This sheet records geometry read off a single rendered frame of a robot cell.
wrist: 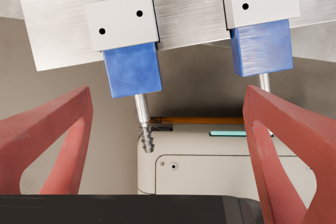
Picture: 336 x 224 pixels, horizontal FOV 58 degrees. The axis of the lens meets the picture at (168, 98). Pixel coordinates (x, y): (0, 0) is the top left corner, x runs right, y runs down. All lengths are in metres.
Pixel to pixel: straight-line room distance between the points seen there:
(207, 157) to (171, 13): 0.68
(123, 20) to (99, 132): 0.98
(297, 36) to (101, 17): 0.20
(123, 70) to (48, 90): 0.97
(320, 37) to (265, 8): 0.12
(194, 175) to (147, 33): 0.72
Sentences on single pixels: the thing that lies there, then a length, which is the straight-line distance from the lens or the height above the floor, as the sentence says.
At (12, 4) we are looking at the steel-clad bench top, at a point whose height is 0.80.
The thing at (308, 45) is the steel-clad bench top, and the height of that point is 0.80.
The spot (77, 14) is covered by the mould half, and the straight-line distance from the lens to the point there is 0.27.
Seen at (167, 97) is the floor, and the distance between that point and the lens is 1.13.
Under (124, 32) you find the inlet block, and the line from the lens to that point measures 0.23.
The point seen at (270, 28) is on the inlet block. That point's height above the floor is 0.87.
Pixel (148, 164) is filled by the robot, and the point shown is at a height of 0.28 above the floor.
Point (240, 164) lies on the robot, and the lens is 0.93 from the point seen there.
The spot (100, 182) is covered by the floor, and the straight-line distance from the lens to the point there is 1.27.
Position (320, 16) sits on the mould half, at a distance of 0.29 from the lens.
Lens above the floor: 1.11
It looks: 80 degrees down
